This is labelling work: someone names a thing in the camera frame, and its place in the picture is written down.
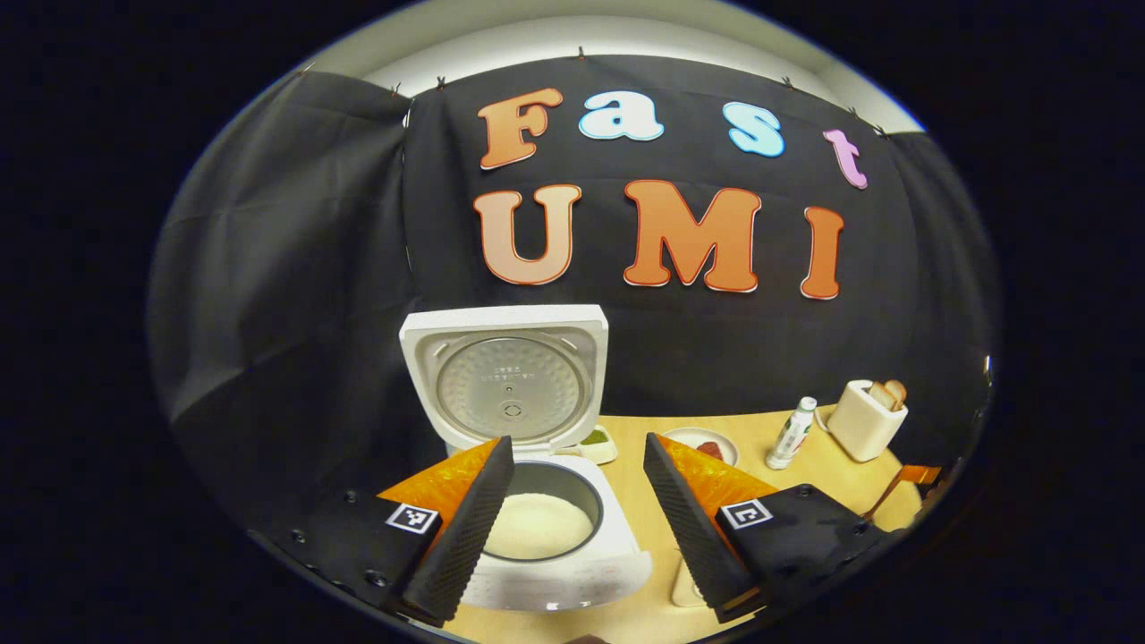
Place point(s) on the toasted bread slice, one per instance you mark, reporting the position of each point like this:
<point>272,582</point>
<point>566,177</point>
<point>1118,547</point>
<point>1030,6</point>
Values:
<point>897,390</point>
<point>884,396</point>

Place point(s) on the white round plate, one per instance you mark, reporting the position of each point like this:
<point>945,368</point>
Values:
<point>689,436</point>

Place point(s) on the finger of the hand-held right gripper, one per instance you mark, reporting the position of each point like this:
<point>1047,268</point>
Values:
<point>921,474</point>

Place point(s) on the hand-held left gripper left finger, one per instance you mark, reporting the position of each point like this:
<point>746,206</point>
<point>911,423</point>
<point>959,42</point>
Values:
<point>470,537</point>

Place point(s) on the red meat patty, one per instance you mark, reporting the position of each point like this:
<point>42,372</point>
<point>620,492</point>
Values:
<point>711,450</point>

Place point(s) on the brown wooden spoon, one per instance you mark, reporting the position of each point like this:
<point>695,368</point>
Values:
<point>886,496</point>

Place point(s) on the white toaster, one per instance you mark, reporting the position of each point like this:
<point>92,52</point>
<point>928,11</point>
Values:
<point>863,425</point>

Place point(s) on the white drink bottle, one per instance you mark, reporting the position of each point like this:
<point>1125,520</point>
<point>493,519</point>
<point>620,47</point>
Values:
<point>792,436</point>

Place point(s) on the white rice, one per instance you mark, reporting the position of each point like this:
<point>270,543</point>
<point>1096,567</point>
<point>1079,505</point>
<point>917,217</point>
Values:
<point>537,528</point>

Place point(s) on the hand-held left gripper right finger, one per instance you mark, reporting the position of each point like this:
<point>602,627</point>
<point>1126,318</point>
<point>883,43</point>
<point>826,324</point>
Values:
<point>684,528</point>

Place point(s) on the small white sauce dish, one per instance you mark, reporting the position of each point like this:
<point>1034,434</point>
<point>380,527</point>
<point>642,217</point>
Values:
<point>597,443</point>

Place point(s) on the white rice cooker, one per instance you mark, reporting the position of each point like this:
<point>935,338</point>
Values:
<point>510,385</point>

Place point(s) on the black backdrop cloth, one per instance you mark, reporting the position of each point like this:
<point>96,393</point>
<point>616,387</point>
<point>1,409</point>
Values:
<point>760,340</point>

